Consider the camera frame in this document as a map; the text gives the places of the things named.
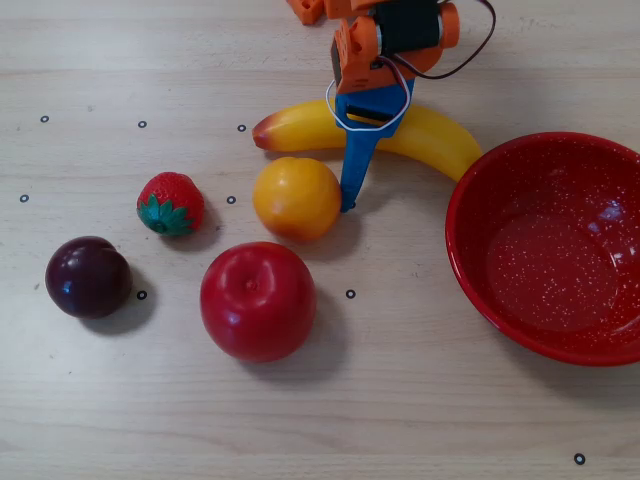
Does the blue gripper with motor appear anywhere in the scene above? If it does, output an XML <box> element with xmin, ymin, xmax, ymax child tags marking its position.
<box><xmin>334</xmin><ymin>78</ymin><xmax>417</xmax><ymax>214</ymax></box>

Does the red speckled bowl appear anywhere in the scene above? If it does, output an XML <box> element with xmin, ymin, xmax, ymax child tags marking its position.
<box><xmin>444</xmin><ymin>131</ymin><xmax>640</xmax><ymax>367</ymax></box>

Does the dark purple toy plum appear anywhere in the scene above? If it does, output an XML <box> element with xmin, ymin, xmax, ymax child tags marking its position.
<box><xmin>44</xmin><ymin>236</ymin><xmax>134</xmax><ymax>320</ymax></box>

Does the red toy apple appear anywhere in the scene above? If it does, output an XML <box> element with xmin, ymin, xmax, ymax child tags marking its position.
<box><xmin>199</xmin><ymin>241</ymin><xmax>318</xmax><ymax>364</ymax></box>

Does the red toy strawberry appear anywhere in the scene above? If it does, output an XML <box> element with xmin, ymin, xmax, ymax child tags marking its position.
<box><xmin>136</xmin><ymin>171</ymin><xmax>205</xmax><ymax>238</ymax></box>

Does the yellow toy banana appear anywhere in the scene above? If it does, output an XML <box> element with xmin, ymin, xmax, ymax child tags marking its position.
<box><xmin>251</xmin><ymin>98</ymin><xmax>484</xmax><ymax>182</ymax></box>

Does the orange toy fruit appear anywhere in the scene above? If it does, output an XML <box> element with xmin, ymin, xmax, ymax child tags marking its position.
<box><xmin>252</xmin><ymin>156</ymin><xmax>343</xmax><ymax>242</ymax></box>

